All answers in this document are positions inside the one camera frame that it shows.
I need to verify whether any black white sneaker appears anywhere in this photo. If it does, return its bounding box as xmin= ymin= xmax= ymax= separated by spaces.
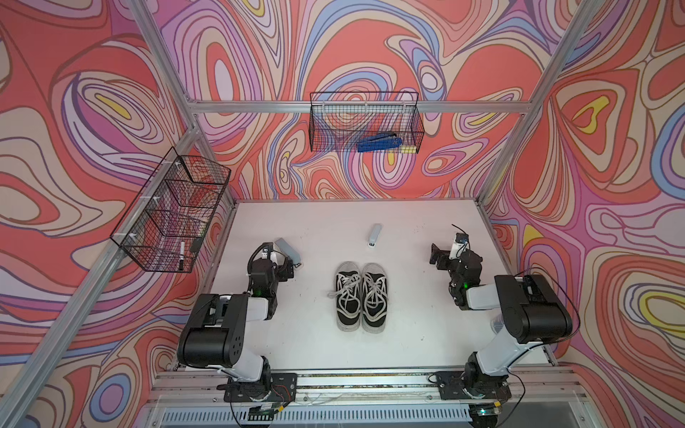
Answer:
xmin=328 ymin=261 xmax=361 ymax=332
xmin=361 ymin=263 xmax=388 ymax=333

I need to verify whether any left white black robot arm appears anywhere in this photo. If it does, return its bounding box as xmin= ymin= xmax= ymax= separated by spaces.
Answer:
xmin=177 ymin=242 xmax=298 ymax=388

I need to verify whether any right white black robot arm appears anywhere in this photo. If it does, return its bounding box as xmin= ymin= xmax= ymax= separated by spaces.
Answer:
xmin=429 ymin=244 xmax=574 ymax=390

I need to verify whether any white marker in basket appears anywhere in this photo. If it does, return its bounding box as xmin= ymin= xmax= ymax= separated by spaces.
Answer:
xmin=178 ymin=240 xmax=186 ymax=272

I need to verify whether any small grey white device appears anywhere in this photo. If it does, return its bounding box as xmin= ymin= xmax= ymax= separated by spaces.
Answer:
xmin=367 ymin=224 xmax=383 ymax=248

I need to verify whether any blue tool in basket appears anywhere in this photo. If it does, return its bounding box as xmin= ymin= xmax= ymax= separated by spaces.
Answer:
xmin=356 ymin=133 xmax=403 ymax=153

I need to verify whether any black wire basket left wall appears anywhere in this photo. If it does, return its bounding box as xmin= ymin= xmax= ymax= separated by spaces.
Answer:
xmin=110 ymin=148 xmax=231 ymax=274

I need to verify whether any black wire basket wall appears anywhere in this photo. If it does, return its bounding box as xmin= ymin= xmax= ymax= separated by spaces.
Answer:
xmin=309 ymin=89 xmax=425 ymax=153
xmin=110 ymin=148 xmax=231 ymax=274

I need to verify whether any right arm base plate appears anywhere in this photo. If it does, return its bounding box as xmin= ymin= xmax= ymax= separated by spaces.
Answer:
xmin=427 ymin=371 xmax=512 ymax=402

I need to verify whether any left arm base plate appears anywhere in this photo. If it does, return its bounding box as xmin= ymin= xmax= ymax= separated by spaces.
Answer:
xmin=218 ymin=372 xmax=298 ymax=404

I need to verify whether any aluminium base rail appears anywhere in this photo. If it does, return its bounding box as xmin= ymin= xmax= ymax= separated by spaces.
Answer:
xmin=147 ymin=367 xmax=589 ymax=406

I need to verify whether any black wire basket back wall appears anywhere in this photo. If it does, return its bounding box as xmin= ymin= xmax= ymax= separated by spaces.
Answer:
xmin=309 ymin=89 xmax=425 ymax=153

